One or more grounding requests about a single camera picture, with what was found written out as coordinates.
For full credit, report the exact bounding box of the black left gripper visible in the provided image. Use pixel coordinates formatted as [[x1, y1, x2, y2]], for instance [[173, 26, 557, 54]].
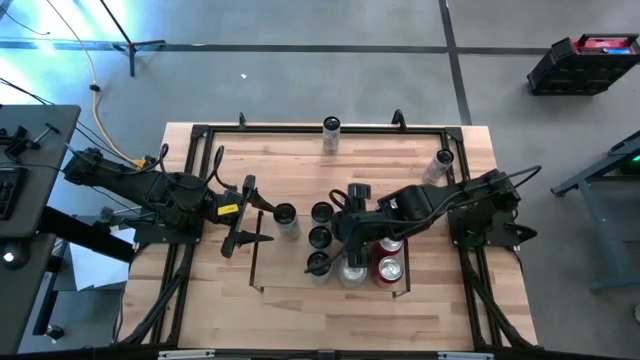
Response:
[[204, 174, 280, 259]]

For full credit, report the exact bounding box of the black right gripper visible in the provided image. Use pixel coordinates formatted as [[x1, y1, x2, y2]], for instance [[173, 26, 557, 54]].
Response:
[[303, 182, 385, 277]]

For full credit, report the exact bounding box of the white slim energy can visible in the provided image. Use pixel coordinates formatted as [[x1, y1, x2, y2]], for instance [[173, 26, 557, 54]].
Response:
[[273, 202, 302, 242], [307, 225, 334, 254]]

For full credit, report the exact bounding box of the white slim can blue palm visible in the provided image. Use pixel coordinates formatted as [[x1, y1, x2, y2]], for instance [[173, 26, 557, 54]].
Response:
[[305, 250, 332, 286], [309, 201, 335, 229]]

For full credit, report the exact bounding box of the pink and white soda can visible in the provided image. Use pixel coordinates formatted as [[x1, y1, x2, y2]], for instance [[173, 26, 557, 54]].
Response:
[[338, 259, 369, 290]]

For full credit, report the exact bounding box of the red cola can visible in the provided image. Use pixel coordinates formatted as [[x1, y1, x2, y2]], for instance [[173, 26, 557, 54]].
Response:
[[372, 255, 405, 290], [374, 238, 405, 259]]

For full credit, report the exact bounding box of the white slim can green palm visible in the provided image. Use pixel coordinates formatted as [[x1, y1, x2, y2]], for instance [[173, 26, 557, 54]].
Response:
[[422, 148, 455, 185], [321, 115, 343, 155]]

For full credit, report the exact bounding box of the wooden shelf with black legs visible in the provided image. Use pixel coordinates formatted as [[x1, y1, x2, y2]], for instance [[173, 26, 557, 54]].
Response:
[[248, 209, 412, 299]]

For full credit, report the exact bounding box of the white paper sheet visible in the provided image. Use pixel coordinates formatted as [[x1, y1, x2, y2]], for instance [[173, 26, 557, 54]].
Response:
[[68, 224, 136, 292]]

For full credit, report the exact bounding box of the black light stand tripod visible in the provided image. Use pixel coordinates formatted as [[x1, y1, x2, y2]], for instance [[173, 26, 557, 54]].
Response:
[[97, 0, 167, 79]]

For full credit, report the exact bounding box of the black desk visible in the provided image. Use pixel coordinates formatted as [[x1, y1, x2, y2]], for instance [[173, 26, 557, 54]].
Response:
[[0, 232, 57, 355], [0, 103, 82, 239]]

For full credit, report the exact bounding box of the black computer mouse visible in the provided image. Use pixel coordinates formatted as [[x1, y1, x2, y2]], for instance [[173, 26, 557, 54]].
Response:
[[0, 243, 29, 271]]

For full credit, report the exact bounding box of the black keyboard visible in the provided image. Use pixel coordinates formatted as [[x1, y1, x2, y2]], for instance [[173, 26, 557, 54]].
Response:
[[0, 167, 29, 222]]

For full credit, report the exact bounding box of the black and red toolbox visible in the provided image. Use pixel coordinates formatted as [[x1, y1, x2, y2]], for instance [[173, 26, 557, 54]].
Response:
[[525, 33, 640, 97]]

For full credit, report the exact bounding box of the black device green light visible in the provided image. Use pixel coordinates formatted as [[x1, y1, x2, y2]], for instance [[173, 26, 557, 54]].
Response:
[[619, 149, 640, 176]]

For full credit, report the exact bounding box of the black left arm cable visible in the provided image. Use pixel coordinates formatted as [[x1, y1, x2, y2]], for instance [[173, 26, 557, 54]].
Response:
[[155, 143, 226, 194]]

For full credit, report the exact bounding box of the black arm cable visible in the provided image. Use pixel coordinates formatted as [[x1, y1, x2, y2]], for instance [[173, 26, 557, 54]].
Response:
[[155, 143, 226, 194], [499, 164, 544, 186]]

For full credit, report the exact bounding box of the black metal table frame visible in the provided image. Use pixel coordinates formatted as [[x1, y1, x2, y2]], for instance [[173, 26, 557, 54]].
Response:
[[187, 122, 489, 351]]

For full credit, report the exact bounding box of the black overhead rig frame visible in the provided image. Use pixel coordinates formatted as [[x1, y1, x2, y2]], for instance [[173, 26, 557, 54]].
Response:
[[0, 239, 640, 360]]

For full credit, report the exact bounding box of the silver mounting bracket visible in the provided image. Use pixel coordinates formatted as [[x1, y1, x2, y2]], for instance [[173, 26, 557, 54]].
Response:
[[438, 351, 495, 360], [157, 349, 216, 360]]

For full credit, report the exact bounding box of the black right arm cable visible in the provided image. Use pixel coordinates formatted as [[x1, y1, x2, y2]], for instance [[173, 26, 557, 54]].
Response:
[[499, 164, 544, 186]]

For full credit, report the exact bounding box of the yellow cable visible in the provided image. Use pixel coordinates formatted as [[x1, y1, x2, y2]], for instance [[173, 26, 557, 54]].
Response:
[[47, 0, 151, 169]]

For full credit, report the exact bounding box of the grey desk frame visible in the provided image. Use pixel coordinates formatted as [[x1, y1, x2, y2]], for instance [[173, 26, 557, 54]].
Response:
[[549, 130, 640, 294]]

